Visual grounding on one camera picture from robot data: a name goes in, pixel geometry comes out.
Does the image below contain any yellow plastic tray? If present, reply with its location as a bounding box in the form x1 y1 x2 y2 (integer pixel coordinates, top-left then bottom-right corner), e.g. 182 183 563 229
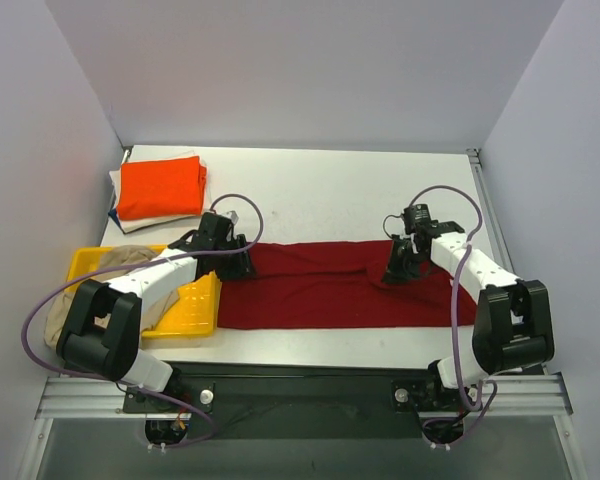
67 245 221 340

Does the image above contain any folded navy t shirt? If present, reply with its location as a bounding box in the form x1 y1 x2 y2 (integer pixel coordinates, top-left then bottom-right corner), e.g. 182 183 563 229
108 209 120 226

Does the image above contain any dark red t shirt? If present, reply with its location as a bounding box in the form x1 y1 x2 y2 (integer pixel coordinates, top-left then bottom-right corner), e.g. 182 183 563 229
217 240 451 330

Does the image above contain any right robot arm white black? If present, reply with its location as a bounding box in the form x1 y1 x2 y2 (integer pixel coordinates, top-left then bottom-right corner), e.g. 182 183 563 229
382 204 555 408

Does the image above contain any aluminium frame rail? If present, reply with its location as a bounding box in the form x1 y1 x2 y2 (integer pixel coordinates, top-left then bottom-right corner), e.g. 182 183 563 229
36 375 573 419

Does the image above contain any folded orange t shirt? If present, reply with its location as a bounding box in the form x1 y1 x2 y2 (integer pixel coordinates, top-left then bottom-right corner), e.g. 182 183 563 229
115 155 209 221

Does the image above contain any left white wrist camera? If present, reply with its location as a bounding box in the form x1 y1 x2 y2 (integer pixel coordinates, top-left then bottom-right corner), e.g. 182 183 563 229
227 210 239 224

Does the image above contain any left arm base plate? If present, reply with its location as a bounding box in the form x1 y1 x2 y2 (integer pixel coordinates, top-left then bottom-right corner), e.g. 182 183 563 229
117 383 213 414

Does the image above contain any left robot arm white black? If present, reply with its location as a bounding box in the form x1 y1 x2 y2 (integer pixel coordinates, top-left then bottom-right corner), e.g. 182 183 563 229
56 212 255 412

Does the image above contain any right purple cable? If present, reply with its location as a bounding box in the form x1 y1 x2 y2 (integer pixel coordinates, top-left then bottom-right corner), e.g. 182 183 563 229
404 184 499 446

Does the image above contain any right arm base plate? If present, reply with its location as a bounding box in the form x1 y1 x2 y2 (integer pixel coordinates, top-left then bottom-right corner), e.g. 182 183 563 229
391 379 466 413

